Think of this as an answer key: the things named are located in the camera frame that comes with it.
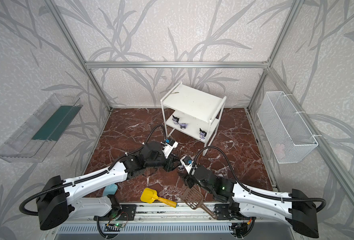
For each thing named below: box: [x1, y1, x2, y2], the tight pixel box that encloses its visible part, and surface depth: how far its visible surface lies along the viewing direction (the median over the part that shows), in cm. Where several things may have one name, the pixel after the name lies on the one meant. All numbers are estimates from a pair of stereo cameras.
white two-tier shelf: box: [160, 81, 227, 156], surface depth 81 cm
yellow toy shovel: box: [140, 187, 178, 208], surface depth 79 cm
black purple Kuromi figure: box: [172, 114, 180, 125], surface depth 89 cm
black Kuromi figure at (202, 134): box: [199, 128, 207, 139], surface depth 82 cm
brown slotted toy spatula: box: [181, 187, 218, 219], surface depth 79 cm
